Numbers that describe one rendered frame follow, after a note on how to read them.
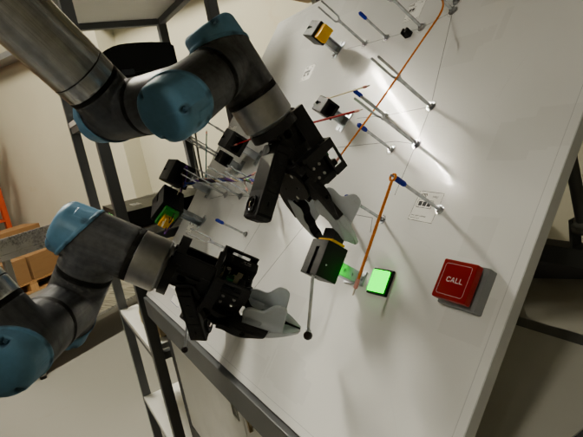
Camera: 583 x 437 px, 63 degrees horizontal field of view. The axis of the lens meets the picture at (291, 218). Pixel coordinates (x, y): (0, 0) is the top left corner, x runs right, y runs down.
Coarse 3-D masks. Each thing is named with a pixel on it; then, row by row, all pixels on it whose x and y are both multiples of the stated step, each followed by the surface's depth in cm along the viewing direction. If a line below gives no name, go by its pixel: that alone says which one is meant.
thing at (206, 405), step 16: (176, 352) 149; (192, 368) 136; (192, 384) 142; (208, 384) 124; (192, 400) 148; (208, 400) 129; (224, 400) 115; (192, 416) 155; (208, 416) 134; (224, 416) 119; (240, 416) 106; (208, 432) 140; (224, 432) 123; (240, 432) 110
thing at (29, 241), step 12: (156, 192) 384; (36, 228) 302; (48, 228) 308; (0, 240) 284; (12, 240) 290; (24, 240) 296; (36, 240) 302; (0, 252) 283; (12, 252) 289; (24, 252) 295; (12, 276) 291; (132, 288) 388; (108, 300) 368
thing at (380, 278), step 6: (378, 270) 72; (384, 270) 72; (372, 276) 72; (378, 276) 71; (384, 276) 70; (390, 276) 70; (372, 282) 72; (378, 282) 71; (384, 282) 70; (390, 282) 70; (372, 288) 71; (378, 288) 70; (384, 288) 70; (378, 294) 70; (384, 294) 69
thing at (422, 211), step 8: (424, 192) 73; (432, 192) 72; (440, 192) 70; (416, 200) 73; (432, 200) 71; (440, 200) 70; (416, 208) 73; (424, 208) 71; (432, 208) 70; (416, 216) 72; (424, 216) 71; (432, 216) 70
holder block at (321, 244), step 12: (312, 240) 75; (324, 240) 72; (312, 252) 73; (324, 252) 71; (336, 252) 72; (312, 264) 72; (324, 264) 71; (336, 264) 72; (324, 276) 71; (336, 276) 72
